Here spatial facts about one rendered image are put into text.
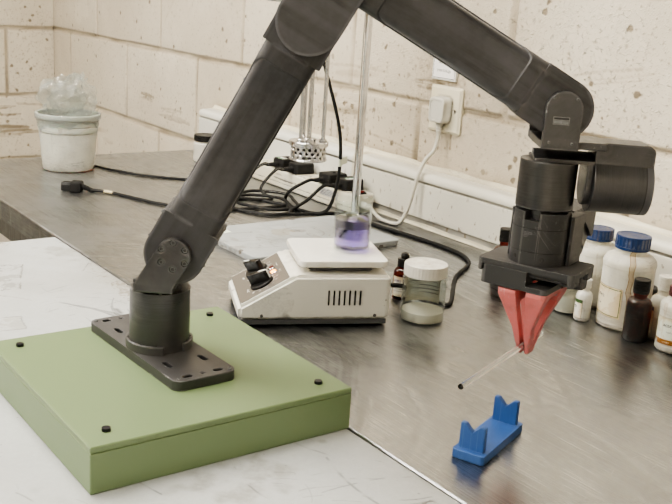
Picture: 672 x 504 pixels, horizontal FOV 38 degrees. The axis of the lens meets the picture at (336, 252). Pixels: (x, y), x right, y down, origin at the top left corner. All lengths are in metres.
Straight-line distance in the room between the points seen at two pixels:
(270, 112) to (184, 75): 1.78
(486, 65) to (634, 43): 0.65
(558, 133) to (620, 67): 0.64
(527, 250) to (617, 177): 0.11
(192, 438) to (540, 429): 0.37
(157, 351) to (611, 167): 0.49
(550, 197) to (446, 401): 0.26
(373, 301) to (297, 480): 0.43
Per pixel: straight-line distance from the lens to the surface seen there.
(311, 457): 0.95
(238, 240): 1.64
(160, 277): 0.99
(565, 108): 0.95
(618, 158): 0.99
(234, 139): 0.96
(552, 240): 0.98
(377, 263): 1.28
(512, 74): 0.95
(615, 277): 1.38
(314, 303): 1.27
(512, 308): 1.01
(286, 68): 0.94
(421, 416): 1.05
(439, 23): 0.94
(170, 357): 1.02
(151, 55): 2.90
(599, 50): 1.61
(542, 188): 0.97
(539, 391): 1.15
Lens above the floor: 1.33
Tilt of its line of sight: 15 degrees down
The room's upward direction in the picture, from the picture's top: 4 degrees clockwise
